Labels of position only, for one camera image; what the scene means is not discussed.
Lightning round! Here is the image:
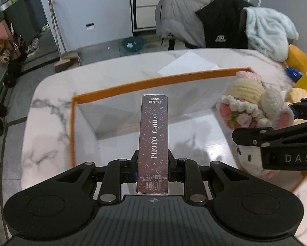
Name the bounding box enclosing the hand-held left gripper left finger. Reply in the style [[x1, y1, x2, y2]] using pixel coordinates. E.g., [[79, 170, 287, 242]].
[[56, 150, 139, 204]]

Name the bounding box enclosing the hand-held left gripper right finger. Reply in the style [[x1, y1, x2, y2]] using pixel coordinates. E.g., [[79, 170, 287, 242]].
[[168, 150, 249, 204]]

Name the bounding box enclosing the dark speckled photo card box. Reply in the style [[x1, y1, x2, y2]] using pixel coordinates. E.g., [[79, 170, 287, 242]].
[[136, 94, 169, 195]]

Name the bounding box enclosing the crochet bunny doll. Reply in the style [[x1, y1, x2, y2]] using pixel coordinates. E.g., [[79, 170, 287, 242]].
[[216, 71, 296, 130]]

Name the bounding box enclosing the orange-rimmed white storage box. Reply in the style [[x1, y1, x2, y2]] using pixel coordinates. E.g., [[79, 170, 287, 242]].
[[70, 67, 307, 193]]

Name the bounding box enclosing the blue toy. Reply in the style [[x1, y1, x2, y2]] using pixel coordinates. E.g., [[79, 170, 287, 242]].
[[286, 67, 303, 83]]

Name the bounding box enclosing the yellow toy pile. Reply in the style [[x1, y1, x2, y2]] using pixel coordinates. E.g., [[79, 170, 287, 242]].
[[285, 44, 307, 95]]

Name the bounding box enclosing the light blue fleece blanket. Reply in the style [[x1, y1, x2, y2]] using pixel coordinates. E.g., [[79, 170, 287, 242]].
[[246, 6, 300, 62]]

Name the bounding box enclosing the white paper sheet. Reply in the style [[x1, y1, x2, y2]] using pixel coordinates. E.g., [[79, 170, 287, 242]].
[[158, 51, 221, 77]]

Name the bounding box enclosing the black jacket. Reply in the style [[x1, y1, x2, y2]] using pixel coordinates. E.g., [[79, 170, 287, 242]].
[[196, 0, 254, 50]]

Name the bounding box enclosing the green basin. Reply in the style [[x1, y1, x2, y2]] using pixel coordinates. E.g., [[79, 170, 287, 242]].
[[122, 36, 145, 52]]

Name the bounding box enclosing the brown dustpan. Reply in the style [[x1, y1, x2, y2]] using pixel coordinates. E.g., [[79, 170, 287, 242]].
[[55, 52, 81, 73]]

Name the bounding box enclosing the grey padded jacket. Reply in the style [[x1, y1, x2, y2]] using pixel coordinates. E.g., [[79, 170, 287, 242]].
[[155, 0, 221, 48]]

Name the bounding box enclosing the white drawer cabinet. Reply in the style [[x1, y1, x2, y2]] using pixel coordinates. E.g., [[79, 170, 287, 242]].
[[129, 0, 199, 32]]

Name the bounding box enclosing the dark sideboard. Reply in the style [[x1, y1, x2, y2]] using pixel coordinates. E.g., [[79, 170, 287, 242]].
[[2, 0, 48, 47]]

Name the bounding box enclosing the long-handled broom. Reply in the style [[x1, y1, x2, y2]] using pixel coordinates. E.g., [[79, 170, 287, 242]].
[[48, 0, 67, 57]]

